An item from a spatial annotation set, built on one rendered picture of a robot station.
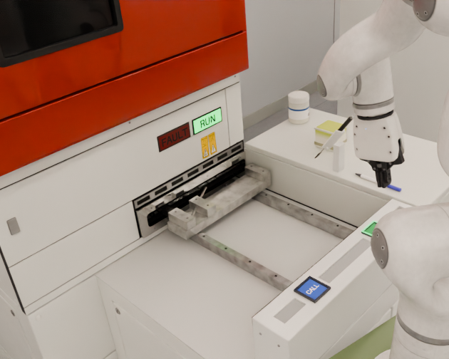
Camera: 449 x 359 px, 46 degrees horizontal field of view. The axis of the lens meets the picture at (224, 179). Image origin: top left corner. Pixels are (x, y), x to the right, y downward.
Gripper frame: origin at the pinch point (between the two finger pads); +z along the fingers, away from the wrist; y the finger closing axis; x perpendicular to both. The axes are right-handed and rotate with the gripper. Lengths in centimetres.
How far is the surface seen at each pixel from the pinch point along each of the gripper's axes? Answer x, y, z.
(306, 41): 245, -216, 20
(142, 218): -29, -60, 8
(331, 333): -25.3, -1.1, 25.7
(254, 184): 8, -51, 13
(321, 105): 237, -204, 70
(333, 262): -15.7, -5.4, 14.7
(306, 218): 8.1, -32.9, 21.3
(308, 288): -26.5, -4.2, 14.5
